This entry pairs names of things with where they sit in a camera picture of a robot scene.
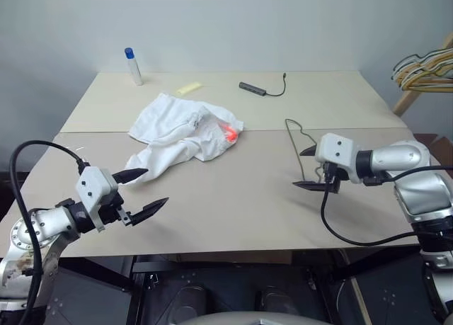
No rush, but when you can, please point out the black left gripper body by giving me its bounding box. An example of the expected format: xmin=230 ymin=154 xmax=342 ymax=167
xmin=98 ymin=192 xmax=132 ymax=230

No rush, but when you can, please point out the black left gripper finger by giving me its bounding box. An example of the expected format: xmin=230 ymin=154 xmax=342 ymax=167
xmin=127 ymin=197 xmax=171 ymax=228
xmin=112 ymin=168 xmax=149 ymax=186

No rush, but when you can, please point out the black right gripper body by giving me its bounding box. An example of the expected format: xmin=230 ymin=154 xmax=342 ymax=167
xmin=319 ymin=161 xmax=350 ymax=195

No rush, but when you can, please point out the dark green wire hanger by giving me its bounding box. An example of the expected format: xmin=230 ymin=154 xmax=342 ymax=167
xmin=285 ymin=118 xmax=325 ymax=184

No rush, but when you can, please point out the white cloth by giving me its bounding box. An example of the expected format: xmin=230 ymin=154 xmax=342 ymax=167
xmin=124 ymin=92 xmax=246 ymax=189

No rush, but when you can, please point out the dark rounded shape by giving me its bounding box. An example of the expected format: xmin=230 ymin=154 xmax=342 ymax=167
xmin=172 ymin=285 xmax=207 ymax=319
xmin=257 ymin=285 xmax=295 ymax=317

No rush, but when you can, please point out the yellow sticky note pad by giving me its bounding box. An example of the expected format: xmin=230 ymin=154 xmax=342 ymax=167
xmin=176 ymin=81 xmax=202 ymax=96

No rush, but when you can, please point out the white bottle with blue cap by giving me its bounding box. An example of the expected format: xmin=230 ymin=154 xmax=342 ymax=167
xmin=123 ymin=47 xmax=144 ymax=87

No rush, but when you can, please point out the wooden clothes rack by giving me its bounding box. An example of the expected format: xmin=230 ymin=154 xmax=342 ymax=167
xmin=391 ymin=34 xmax=453 ymax=118

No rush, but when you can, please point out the brown cardboard box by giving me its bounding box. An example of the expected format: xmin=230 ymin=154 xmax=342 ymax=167
xmin=413 ymin=132 xmax=453 ymax=165

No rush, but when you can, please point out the silver robot torso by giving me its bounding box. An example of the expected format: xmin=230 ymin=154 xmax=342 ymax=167
xmin=182 ymin=309 xmax=321 ymax=325

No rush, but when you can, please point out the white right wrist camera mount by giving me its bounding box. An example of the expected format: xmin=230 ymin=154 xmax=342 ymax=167
xmin=314 ymin=132 xmax=359 ymax=185

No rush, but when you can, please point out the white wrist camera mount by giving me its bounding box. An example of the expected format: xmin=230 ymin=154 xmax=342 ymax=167
xmin=75 ymin=166 xmax=119 ymax=232
xmin=314 ymin=132 xmax=359 ymax=185

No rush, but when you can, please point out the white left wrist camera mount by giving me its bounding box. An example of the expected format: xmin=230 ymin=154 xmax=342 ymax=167
xmin=75 ymin=166 xmax=119 ymax=232

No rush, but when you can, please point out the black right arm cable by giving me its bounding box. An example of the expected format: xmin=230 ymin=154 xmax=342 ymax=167
xmin=319 ymin=164 xmax=453 ymax=248

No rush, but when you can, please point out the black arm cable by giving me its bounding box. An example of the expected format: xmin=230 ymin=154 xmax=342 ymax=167
xmin=8 ymin=139 xmax=89 ymax=312
xmin=319 ymin=164 xmax=453 ymax=248

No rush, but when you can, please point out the black table frame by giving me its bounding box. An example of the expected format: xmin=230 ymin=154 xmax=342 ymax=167
xmin=45 ymin=249 xmax=440 ymax=325

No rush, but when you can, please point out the grey USB hub with cable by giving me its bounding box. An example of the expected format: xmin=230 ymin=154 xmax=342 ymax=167
xmin=238 ymin=73 xmax=288 ymax=98

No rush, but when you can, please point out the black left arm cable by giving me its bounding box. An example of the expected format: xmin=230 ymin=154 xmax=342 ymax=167
xmin=8 ymin=139 xmax=89 ymax=312

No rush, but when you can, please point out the yellow wire hanger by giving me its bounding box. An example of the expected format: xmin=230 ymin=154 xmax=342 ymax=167
xmin=398 ymin=54 xmax=453 ymax=92

